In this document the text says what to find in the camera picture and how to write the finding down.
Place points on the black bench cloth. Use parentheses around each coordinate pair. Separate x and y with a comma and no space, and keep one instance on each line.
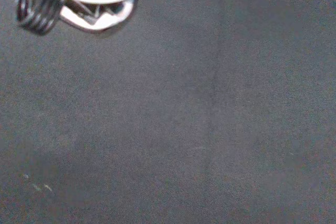
(168,116)

